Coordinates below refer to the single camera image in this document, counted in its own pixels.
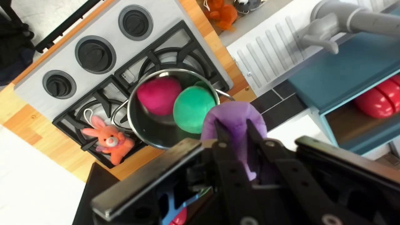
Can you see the pink ball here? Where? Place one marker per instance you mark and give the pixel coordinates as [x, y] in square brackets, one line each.
[158, 95]

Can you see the orange plush toy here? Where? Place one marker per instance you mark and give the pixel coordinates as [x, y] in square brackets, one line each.
[222, 14]

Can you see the teal shelf box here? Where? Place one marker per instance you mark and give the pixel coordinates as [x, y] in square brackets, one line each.
[329, 84]

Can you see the purple plush toy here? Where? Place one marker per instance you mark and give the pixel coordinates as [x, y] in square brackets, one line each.
[234, 115]

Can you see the steel pot on stove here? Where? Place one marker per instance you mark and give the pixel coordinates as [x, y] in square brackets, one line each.
[162, 131]

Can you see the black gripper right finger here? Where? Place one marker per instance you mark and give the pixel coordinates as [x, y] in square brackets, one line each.
[364, 166]

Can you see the red toy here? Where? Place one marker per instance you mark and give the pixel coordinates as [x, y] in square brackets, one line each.
[383, 100]

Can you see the toy stove top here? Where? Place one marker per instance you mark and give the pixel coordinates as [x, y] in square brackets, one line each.
[177, 49]

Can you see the orange plush bunny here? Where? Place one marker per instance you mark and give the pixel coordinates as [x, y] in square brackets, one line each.
[110, 140]

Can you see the grey toy faucet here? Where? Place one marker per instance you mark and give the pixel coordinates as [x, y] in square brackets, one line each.
[330, 18]

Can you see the grey stove knob panel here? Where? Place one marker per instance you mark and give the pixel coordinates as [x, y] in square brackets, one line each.
[105, 44]

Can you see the green ball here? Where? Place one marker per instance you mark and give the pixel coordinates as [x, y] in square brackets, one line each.
[192, 108]

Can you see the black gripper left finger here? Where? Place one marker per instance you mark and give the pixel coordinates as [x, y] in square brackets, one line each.
[118, 198]

